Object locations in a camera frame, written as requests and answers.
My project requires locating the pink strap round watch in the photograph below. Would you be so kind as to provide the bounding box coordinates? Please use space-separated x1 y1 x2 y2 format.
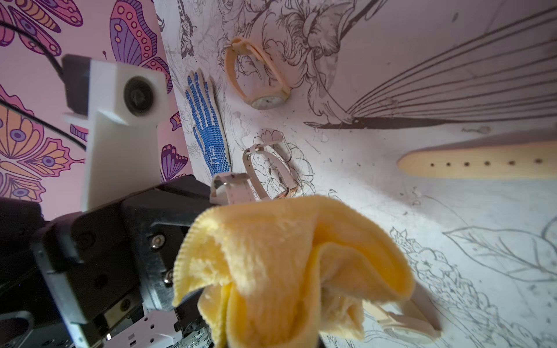
364 284 442 345

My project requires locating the yellow cleaning cloth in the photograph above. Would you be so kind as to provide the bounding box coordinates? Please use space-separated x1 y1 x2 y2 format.
172 196 415 347

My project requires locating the peach strap silver buckle watch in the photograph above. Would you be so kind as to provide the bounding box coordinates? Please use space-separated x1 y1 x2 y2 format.
224 37 291 110

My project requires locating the rose gold pink watch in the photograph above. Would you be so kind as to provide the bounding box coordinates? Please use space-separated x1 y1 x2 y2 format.
241 141 301 201

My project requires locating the square silver face watch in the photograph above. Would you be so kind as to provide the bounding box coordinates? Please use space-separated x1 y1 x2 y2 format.
210 172 257 206

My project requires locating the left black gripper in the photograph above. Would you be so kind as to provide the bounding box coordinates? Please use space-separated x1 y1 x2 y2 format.
1 175 212 347

